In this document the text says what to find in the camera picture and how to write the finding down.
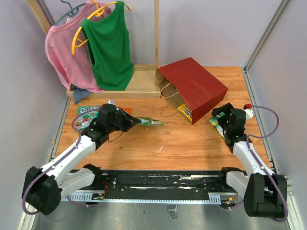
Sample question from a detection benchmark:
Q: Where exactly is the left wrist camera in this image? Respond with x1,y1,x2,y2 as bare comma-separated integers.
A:
107,99,116,107

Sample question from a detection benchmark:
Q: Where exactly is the green candy bag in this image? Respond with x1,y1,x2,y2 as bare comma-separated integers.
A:
207,113,224,139

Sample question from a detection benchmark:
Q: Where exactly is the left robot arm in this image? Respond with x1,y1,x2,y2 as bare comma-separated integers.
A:
22,103,141,216

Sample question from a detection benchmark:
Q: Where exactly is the yellow hanger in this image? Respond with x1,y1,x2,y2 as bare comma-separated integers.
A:
71,0,132,55

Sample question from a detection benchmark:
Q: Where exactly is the green tank top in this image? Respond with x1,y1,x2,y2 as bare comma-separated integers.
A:
81,1,134,91

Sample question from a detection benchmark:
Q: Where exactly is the teal hanger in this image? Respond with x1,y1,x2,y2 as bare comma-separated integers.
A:
54,0,86,26

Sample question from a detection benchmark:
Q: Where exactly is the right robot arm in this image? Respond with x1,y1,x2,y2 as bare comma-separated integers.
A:
212,103,288,222

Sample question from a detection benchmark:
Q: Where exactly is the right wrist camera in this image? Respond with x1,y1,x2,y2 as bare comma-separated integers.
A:
243,103,254,120

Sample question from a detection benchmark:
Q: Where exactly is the orange Fox's fruits candy bag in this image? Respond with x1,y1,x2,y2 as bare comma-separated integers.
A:
121,108,131,115

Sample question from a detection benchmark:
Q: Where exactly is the aluminium rail frame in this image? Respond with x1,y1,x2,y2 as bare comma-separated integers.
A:
27,0,305,230

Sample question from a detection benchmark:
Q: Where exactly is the green Fox's spring tea bag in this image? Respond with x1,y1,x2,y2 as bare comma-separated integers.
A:
137,117,164,126

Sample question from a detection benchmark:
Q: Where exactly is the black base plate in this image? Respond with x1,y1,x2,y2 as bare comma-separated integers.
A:
85,170,237,203

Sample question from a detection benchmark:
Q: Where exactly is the pink shirt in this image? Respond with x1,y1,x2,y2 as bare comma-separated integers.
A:
45,1,103,93

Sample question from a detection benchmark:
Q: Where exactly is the wooden clothes rack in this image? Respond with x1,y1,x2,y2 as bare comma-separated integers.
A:
27,0,160,98

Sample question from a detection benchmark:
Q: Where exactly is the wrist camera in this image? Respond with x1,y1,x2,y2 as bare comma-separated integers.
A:
107,99,116,107
243,103,254,120

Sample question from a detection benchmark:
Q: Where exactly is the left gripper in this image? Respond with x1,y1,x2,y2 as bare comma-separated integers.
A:
107,107,141,133

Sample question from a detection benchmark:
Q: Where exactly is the teal Fox's candy bag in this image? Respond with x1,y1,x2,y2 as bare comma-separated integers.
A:
75,105,101,130

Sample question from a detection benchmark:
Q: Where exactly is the red paper bag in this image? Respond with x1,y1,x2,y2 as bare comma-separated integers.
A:
157,57,228,125

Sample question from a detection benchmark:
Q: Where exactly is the yellow M&M's bag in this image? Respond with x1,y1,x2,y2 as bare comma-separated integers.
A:
177,103,192,122

